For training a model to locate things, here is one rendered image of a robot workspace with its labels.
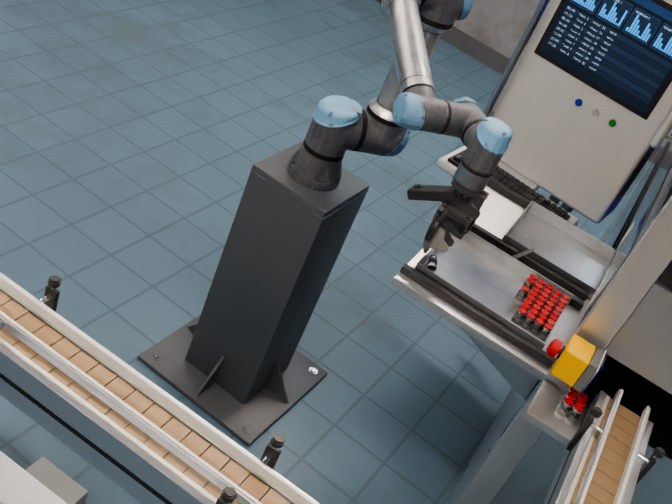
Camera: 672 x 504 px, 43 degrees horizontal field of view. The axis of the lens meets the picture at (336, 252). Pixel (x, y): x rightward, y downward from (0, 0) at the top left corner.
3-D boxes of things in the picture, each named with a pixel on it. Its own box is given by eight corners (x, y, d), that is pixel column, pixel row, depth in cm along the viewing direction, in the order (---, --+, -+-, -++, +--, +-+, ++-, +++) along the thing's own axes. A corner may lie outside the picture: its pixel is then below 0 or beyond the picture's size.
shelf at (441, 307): (632, 271, 242) (635, 266, 241) (574, 401, 186) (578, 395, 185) (487, 184, 252) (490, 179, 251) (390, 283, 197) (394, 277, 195)
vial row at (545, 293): (546, 300, 210) (555, 287, 207) (524, 334, 196) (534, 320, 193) (538, 295, 210) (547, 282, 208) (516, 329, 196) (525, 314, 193)
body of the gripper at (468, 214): (459, 243, 192) (482, 201, 185) (426, 223, 194) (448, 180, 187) (470, 230, 198) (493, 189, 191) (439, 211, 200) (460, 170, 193)
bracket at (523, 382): (529, 392, 204) (555, 355, 197) (525, 399, 202) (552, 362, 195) (410, 315, 212) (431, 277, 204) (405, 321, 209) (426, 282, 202)
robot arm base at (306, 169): (276, 167, 232) (288, 137, 227) (306, 153, 244) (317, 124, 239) (320, 197, 228) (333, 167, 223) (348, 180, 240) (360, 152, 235)
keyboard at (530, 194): (569, 219, 266) (573, 213, 265) (552, 232, 255) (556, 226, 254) (466, 150, 279) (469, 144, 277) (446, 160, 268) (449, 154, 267)
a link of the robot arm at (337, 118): (299, 129, 233) (315, 86, 225) (343, 137, 238) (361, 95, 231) (310, 154, 224) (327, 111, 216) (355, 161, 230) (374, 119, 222)
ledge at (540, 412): (596, 422, 183) (601, 416, 182) (582, 457, 173) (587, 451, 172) (539, 385, 186) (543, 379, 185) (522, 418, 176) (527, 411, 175)
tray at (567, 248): (632, 273, 237) (639, 263, 235) (614, 315, 216) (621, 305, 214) (526, 209, 244) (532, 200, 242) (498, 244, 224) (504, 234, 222)
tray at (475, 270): (567, 305, 212) (574, 294, 210) (538, 355, 191) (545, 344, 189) (451, 233, 220) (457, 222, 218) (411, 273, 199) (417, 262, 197)
